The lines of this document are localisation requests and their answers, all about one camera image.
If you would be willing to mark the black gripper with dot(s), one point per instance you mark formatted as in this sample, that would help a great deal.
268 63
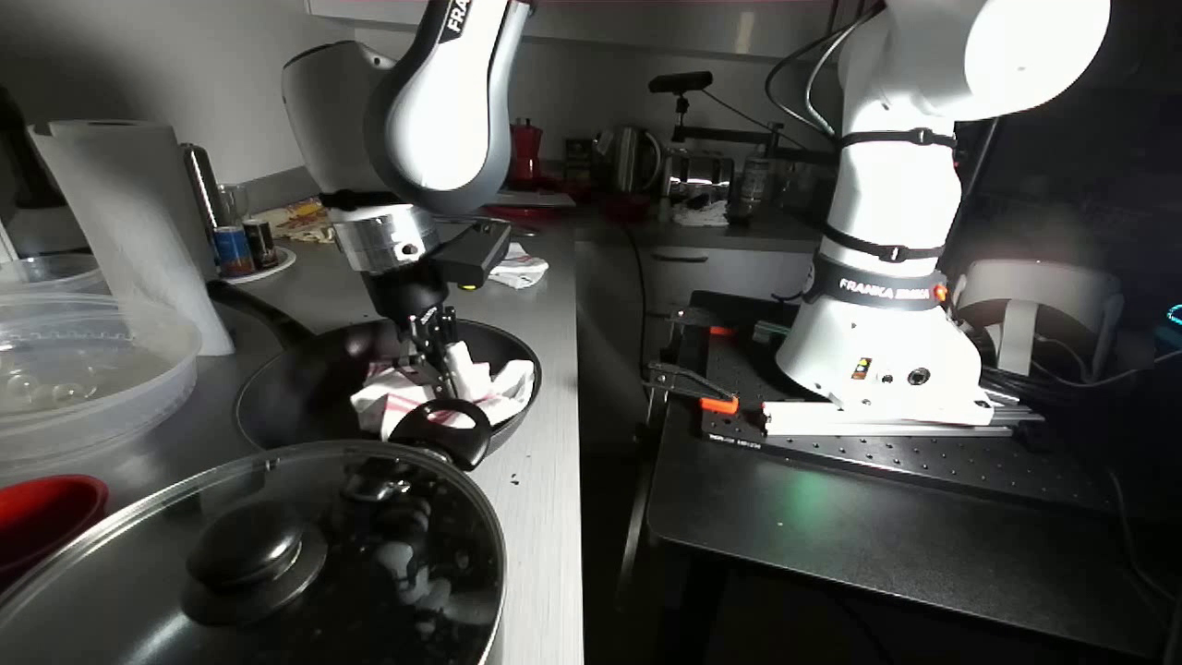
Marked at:
413 302

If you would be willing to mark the white towel with red stripe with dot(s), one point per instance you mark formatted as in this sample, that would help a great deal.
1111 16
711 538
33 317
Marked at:
389 393

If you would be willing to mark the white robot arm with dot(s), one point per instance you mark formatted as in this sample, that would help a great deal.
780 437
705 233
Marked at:
407 154

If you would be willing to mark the black frying pan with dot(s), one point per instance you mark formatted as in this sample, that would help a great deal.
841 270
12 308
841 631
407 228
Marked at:
303 388

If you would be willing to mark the white paper towel roll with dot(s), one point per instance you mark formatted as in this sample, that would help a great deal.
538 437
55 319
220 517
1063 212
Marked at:
133 201

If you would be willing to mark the white plate with cans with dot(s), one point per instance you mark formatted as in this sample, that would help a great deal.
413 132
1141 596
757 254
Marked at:
261 270

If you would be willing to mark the blue can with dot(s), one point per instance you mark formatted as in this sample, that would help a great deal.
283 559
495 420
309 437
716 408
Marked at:
230 250

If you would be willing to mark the red moka pot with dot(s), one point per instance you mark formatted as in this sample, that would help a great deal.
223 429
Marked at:
527 141

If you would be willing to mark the steel kettle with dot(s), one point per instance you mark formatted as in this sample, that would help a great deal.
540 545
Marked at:
636 159

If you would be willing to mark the black pot with glass lid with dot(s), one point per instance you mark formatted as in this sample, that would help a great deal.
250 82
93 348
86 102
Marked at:
299 556

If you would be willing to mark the clear plastic container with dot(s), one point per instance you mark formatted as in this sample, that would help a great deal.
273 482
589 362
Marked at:
82 375

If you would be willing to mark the red bowl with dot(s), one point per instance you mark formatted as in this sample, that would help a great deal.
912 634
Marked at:
43 516

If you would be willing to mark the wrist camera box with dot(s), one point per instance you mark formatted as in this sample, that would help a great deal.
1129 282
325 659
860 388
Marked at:
475 254

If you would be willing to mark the orange handled clamp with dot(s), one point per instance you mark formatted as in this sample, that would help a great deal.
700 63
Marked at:
690 386

